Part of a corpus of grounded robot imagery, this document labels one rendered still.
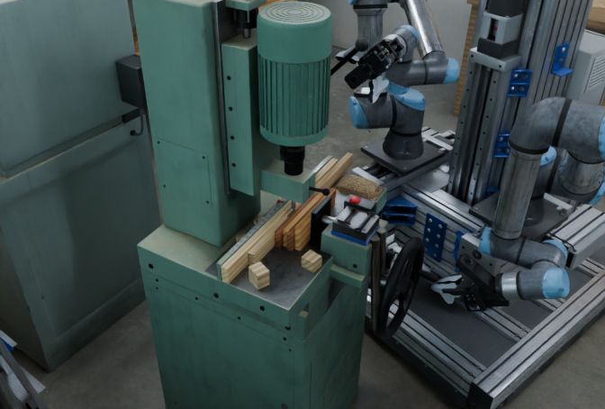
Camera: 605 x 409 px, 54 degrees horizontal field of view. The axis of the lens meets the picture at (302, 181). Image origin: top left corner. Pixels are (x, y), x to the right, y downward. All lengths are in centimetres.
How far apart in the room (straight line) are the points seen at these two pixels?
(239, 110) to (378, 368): 136
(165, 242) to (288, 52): 75
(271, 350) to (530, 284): 72
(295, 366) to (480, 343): 90
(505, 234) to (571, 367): 117
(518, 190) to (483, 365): 92
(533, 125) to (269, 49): 63
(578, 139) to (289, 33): 69
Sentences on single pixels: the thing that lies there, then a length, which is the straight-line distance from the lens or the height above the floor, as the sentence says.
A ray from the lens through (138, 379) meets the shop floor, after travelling 253.
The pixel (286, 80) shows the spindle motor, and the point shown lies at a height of 137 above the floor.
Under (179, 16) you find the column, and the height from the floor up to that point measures 148.
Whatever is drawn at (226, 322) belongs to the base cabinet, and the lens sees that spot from 178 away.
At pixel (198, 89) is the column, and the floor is 130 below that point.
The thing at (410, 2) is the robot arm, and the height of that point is 136.
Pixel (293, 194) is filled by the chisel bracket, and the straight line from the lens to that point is 160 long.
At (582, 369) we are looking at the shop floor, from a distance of 275.
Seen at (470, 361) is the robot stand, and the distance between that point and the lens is 232.
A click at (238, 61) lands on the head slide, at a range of 147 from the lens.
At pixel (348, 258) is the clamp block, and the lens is 157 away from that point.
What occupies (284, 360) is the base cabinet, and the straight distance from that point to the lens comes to 173.
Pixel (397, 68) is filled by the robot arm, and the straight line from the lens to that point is 179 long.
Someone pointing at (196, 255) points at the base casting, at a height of 80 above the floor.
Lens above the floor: 194
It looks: 34 degrees down
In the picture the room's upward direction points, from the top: 1 degrees clockwise
